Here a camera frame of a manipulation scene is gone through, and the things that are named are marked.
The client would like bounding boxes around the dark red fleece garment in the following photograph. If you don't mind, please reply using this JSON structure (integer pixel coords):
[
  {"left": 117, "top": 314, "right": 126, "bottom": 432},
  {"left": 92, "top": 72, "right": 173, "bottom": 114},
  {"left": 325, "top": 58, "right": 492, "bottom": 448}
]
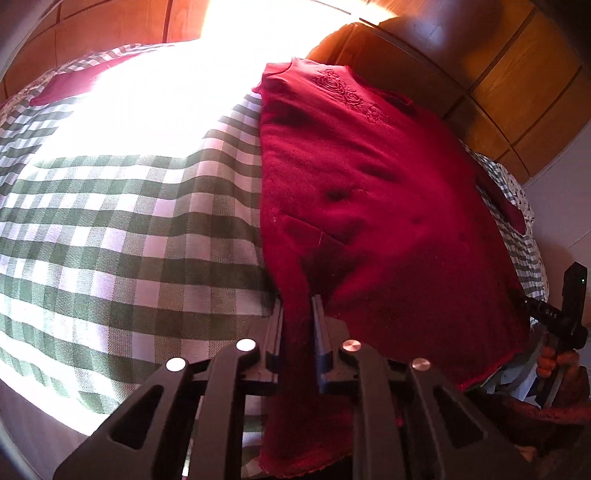
[{"left": 256, "top": 59, "right": 530, "bottom": 478}]

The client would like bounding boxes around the person right hand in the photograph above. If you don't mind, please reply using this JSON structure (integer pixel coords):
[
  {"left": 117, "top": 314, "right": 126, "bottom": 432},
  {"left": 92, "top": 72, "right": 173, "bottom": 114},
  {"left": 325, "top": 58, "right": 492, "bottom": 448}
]
[{"left": 536, "top": 345, "right": 580, "bottom": 379}]

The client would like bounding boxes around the green white checkered bedspread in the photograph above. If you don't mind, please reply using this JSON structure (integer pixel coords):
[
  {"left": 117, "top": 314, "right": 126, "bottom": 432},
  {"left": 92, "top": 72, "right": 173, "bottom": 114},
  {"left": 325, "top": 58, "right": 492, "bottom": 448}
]
[{"left": 0, "top": 38, "right": 550, "bottom": 478}]

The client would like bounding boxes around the wooden panel headboard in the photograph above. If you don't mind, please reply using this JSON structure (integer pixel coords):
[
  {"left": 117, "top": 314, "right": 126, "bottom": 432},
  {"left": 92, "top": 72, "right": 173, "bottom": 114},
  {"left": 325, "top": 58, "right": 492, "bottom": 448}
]
[{"left": 1, "top": 1, "right": 590, "bottom": 182}]

